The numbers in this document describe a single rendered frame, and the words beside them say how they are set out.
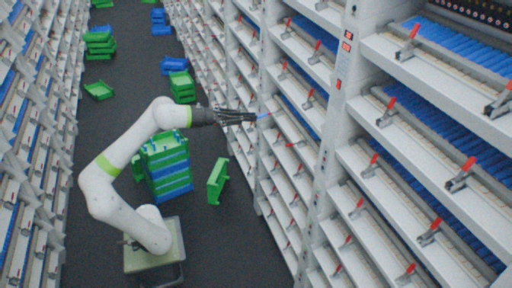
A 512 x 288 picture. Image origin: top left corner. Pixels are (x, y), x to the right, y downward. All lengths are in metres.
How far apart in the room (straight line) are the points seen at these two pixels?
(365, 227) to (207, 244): 1.30
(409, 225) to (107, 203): 1.06
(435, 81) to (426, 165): 0.21
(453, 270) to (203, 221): 1.77
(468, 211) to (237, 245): 1.68
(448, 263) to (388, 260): 0.25
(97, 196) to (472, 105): 1.25
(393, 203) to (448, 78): 0.40
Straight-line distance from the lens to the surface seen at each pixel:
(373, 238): 1.24
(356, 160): 1.20
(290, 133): 1.62
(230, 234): 2.37
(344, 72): 1.12
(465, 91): 0.84
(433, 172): 0.92
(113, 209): 1.45
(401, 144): 0.98
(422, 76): 0.89
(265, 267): 2.23
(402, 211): 1.07
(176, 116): 1.36
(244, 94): 2.31
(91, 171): 1.56
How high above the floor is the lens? 1.88
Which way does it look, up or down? 38 degrees down
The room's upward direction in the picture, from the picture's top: 2 degrees clockwise
